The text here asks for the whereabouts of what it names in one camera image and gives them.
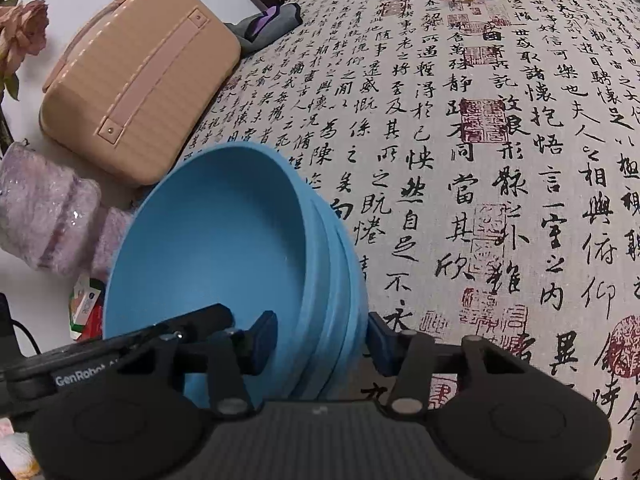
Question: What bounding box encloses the blue bowl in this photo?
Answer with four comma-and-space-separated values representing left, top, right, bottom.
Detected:
303, 198, 368, 400
284, 194, 346, 402
102, 140, 321, 411

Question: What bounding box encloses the blue bowl top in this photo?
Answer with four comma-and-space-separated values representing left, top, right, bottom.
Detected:
284, 194, 346, 402

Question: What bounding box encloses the white orange box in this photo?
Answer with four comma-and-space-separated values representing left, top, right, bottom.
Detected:
68, 273, 105, 339

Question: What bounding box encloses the fuzzy lilac vase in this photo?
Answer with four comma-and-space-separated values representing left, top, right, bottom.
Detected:
0, 143, 132, 282

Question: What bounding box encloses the calligraphy print tablecloth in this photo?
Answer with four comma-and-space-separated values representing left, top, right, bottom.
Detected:
182, 0, 639, 479

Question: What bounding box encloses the pink small suitcase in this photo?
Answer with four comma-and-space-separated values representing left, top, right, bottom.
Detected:
39, 0, 241, 186

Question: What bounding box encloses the grey purple pouch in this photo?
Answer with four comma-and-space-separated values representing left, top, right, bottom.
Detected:
226, 3, 303, 58

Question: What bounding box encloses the dried pink flowers bouquet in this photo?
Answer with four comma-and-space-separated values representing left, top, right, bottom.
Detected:
0, 0, 50, 154

